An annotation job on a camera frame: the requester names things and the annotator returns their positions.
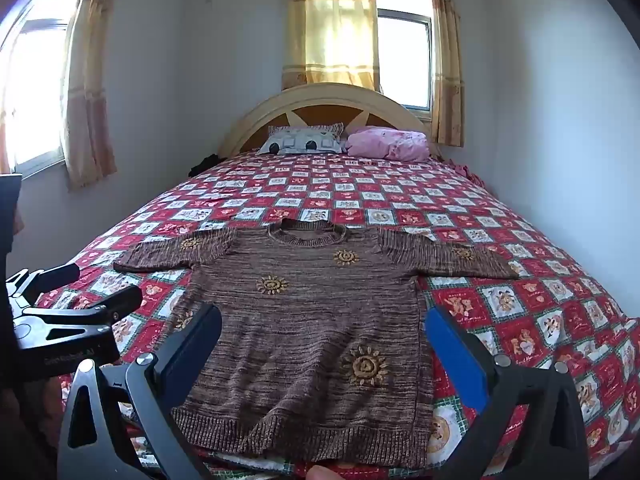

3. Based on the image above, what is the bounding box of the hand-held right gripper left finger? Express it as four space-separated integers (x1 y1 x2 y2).
57 305 223 480

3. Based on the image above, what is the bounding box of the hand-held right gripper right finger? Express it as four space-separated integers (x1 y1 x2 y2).
425 305 591 480

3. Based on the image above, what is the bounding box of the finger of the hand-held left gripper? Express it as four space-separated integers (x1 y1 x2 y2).
6 262 82 312
21 285 145 332

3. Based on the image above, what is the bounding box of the brown knitted sun-pattern sweater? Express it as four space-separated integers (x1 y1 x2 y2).
114 220 521 466

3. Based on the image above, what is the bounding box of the red checkered bear-print blanket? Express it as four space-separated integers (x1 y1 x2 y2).
35 152 640 480

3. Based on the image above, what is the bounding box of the dark cloth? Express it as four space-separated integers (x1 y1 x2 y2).
189 152 223 178

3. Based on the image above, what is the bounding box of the pink ruffled bed sheet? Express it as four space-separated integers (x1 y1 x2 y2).
435 155 501 191

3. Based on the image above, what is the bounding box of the beige curtain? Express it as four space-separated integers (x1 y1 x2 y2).
425 0 466 148
281 0 381 93
60 0 126 191

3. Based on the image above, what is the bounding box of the white black patterned pillow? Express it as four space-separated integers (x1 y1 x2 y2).
256 124 348 156

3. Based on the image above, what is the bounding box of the pink pillow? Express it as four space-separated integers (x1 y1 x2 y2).
345 127 431 162

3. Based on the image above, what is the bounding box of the cream arched bed headboard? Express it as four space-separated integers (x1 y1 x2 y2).
217 82 441 158

